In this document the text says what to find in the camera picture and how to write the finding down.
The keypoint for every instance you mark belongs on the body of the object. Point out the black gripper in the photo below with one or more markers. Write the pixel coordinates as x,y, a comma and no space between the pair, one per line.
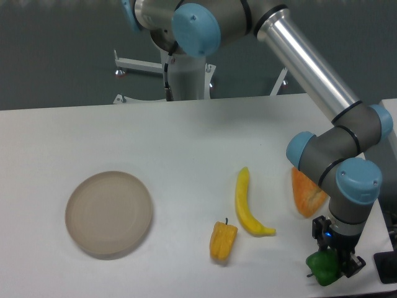
340,236

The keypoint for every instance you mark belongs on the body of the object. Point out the green bell pepper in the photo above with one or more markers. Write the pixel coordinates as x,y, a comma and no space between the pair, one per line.
324,266

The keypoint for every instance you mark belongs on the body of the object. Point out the silver and grey robot arm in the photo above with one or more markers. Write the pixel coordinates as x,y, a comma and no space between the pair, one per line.
187,32

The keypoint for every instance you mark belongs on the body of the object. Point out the yellow orange bell pepper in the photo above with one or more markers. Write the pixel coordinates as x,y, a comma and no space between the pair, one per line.
222,240

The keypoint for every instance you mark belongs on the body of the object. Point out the black device at right edge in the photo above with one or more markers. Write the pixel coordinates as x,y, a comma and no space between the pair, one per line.
386,266

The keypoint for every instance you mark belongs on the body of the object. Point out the orange pumpkin slice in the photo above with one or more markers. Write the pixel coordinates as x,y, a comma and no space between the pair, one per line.
308,196

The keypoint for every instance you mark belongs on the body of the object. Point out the yellow banana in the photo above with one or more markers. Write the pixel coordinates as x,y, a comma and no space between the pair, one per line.
244,215

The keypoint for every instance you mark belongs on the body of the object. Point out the beige round plate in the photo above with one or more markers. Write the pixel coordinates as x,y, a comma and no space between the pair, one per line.
109,214

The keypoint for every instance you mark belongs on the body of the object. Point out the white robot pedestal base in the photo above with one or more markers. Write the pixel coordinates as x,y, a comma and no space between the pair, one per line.
185,78

